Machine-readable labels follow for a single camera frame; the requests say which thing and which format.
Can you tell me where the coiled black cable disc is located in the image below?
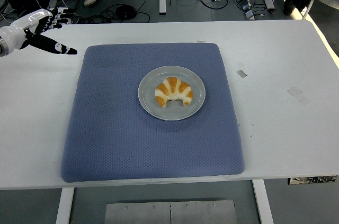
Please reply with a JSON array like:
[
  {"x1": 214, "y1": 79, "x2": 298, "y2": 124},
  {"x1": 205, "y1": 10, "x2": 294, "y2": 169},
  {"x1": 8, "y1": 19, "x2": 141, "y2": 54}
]
[{"x1": 116, "y1": 5, "x2": 137, "y2": 20}]

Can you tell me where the blue quilted mat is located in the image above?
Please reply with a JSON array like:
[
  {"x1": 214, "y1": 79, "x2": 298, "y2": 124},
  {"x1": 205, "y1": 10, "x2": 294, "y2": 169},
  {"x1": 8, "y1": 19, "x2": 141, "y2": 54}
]
[{"x1": 60, "y1": 43, "x2": 245, "y2": 184}]

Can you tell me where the white table leg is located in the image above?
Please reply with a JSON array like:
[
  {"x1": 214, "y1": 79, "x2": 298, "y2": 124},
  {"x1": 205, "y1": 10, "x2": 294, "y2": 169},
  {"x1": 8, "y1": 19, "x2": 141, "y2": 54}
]
[
  {"x1": 252, "y1": 179, "x2": 274, "y2": 224},
  {"x1": 55, "y1": 187, "x2": 75, "y2": 224}
]

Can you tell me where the croissant bread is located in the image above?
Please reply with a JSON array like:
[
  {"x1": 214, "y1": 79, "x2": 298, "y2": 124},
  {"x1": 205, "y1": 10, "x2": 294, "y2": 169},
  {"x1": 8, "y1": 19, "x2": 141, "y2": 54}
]
[{"x1": 155, "y1": 76, "x2": 194, "y2": 108}]

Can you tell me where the black white label sticker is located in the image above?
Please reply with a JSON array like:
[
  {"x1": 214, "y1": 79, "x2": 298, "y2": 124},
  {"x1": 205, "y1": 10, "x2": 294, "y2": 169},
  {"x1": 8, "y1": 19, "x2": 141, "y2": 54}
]
[{"x1": 288, "y1": 175, "x2": 337, "y2": 185}]

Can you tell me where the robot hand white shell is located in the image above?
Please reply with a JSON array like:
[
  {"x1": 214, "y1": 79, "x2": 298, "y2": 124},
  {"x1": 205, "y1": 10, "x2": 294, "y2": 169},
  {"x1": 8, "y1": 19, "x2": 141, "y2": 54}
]
[{"x1": 0, "y1": 7, "x2": 78, "y2": 58}]

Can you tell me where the large clear tape piece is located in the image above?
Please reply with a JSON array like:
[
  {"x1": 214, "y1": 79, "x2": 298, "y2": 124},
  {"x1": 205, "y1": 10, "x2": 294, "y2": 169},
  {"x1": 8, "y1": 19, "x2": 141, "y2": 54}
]
[{"x1": 287, "y1": 86, "x2": 311, "y2": 106}]

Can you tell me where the grey round plate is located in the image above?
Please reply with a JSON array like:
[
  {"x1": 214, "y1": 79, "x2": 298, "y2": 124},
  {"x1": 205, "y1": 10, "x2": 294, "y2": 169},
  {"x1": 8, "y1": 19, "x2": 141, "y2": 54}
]
[{"x1": 137, "y1": 65, "x2": 207, "y2": 122}]

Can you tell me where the grey metal plate with screws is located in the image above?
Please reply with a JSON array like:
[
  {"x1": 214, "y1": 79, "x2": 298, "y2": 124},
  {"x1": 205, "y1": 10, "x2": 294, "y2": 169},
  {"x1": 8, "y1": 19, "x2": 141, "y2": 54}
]
[{"x1": 104, "y1": 200, "x2": 237, "y2": 224}]

